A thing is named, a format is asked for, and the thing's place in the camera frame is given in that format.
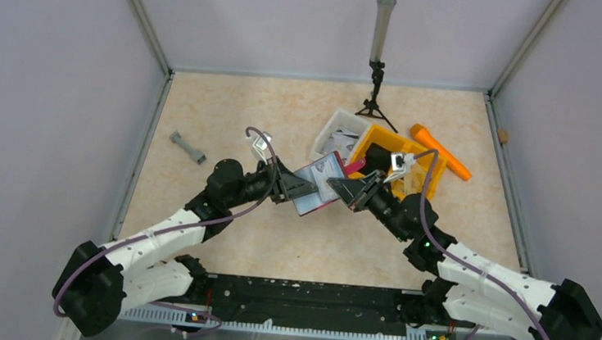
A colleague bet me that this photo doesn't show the grey tube on tripod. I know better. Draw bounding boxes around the grey tube on tripod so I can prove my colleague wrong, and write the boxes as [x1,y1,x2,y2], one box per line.
[369,0,397,63]

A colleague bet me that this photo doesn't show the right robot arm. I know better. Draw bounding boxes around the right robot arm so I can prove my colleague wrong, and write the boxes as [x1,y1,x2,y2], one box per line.
[328,172,602,340]

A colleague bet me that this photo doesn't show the grey plastic connector piece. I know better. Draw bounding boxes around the grey plastic connector piece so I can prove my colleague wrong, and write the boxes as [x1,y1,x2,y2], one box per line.
[169,131,206,165]

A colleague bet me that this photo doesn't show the tan cards in bin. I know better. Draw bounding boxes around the tan cards in bin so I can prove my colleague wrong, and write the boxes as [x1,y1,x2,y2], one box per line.
[402,164,427,196]

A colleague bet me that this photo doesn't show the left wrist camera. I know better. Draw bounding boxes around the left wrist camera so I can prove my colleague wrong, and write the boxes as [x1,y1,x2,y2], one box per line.
[249,132,272,164]

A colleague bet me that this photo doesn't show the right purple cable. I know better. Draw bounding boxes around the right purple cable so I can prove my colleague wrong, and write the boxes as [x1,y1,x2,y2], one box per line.
[397,147,595,340]

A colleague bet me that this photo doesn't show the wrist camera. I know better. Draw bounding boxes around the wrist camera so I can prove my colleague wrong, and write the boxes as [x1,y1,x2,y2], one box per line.
[383,152,417,184]
[249,132,272,164]

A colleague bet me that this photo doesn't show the cards in white bin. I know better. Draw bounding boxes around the cards in white bin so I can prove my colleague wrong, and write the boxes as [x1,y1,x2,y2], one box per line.
[320,130,360,159]

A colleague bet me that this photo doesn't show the small tan wall object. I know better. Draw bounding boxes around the small tan wall object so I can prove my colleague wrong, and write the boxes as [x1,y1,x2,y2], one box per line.
[496,127,509,145]

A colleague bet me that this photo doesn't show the red card holder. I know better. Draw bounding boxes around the red card holder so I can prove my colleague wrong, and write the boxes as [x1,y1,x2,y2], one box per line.
[293,152,366,217]

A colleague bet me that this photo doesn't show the white plastic bin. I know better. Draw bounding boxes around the white plastic bin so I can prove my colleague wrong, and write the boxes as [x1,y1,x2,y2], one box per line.
[309,109,372,165]

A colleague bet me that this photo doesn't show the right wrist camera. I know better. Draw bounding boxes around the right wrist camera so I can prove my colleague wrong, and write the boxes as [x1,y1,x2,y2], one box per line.
[383,152,417,184]

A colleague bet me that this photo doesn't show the black block in bin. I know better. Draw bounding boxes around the black block in bin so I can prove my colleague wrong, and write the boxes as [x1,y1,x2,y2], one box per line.
[360,143,392,175]

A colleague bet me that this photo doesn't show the orange plastic carrot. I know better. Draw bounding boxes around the orange plastic carrot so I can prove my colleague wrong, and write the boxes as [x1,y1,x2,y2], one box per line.
[410,124,473,181]

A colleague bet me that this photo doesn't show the black mini tripod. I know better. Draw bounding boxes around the black mini tripod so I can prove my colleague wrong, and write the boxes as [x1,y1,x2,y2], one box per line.
[355,60,399,134]

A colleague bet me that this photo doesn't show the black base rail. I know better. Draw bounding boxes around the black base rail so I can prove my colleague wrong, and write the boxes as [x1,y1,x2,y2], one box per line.
[173,270,479,340]

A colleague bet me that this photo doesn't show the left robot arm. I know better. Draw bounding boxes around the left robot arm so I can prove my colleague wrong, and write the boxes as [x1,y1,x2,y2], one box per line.
[52,157,319,338]

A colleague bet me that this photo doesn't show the yellow plastic bin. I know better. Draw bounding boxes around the yellow plastic bin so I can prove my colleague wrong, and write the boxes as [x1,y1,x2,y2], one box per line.
[348,124,434,199]

